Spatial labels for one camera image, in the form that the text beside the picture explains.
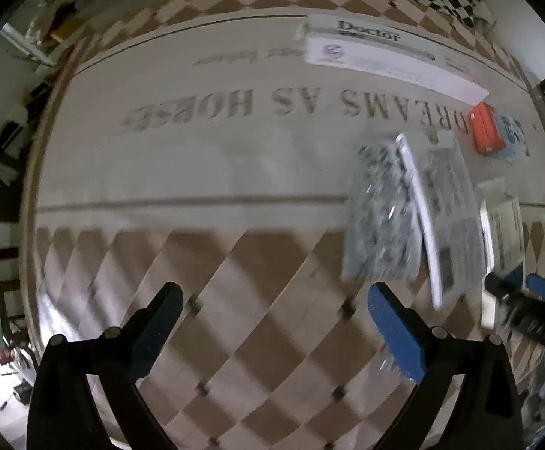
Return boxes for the silver pill blister pack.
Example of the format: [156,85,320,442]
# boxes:
[341,140,423,281]

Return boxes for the white open carton box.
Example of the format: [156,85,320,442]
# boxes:
[476,177,528,329]

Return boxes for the brown diamond pattern rug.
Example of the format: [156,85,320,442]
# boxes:
[21,0,545,449]

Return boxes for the white medicine box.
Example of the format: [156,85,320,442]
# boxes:
[395,131,486,311]

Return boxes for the white Doctor toothpaste box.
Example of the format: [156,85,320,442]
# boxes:
[303,13,489,107]

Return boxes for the orange blue small box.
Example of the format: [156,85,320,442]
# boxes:
[468,103,530,164]

